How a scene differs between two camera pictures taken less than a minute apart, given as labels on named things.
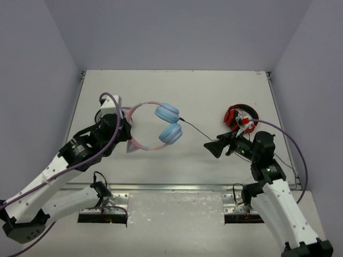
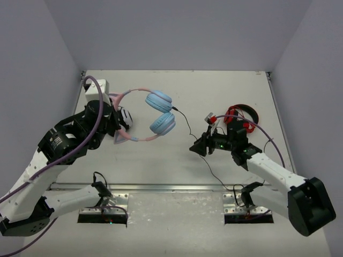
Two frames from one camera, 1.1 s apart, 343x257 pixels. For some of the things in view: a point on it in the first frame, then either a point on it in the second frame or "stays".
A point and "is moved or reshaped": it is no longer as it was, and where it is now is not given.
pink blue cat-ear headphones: x=170 y=135 -> x=162 y=120
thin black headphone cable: x=243 y=157 is moved or reshaped
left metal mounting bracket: x=118 y=205 stays
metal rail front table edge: x=154 y=187 stays
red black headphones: x=231 y=117 stays
